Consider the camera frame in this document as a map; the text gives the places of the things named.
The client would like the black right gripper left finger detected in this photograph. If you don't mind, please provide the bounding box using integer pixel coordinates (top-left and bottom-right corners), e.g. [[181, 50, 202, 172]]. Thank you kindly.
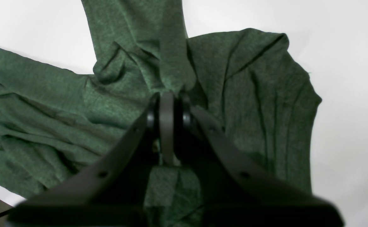
[[6, 92, 175, 227]]

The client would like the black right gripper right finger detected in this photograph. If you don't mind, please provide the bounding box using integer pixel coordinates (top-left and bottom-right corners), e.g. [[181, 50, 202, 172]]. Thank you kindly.
[[178, 95, 344, 227]]

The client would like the dark green long-sleeve shirt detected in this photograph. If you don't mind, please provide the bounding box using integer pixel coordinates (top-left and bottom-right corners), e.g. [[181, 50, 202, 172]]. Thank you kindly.
[[0, 0, 322, 227]]

